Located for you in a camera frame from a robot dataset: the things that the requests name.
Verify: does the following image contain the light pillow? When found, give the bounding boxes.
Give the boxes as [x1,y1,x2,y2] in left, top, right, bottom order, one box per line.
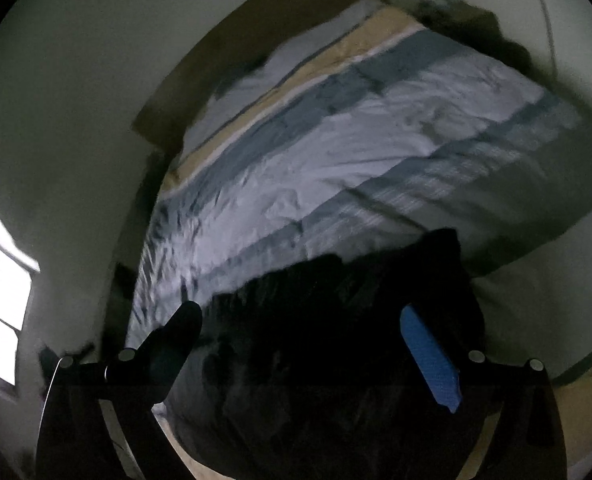
[266,0,389,76]
[211,60,277,111]

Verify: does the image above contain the wooden nightstand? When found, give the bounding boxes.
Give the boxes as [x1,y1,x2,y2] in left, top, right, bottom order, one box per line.
[415,0,534,79]

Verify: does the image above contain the window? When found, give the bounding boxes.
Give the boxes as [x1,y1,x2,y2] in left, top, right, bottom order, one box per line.
[0,185,42,391]

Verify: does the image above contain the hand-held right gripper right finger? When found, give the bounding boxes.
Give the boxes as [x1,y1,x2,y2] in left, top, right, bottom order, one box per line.
[400,304,569,480]

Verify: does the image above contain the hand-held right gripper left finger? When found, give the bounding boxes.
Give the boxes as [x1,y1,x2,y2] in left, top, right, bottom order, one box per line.
[36,301,203,480]

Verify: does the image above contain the wooden bed headboard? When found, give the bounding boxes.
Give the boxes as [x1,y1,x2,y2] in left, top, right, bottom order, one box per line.
[132,0,394,153]

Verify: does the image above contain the striped duvet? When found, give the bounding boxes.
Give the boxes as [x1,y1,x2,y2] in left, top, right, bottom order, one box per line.
[126,0,592,411]

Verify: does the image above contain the black down jacket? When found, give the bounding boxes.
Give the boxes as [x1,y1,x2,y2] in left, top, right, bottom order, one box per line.
[166,227,487,480]

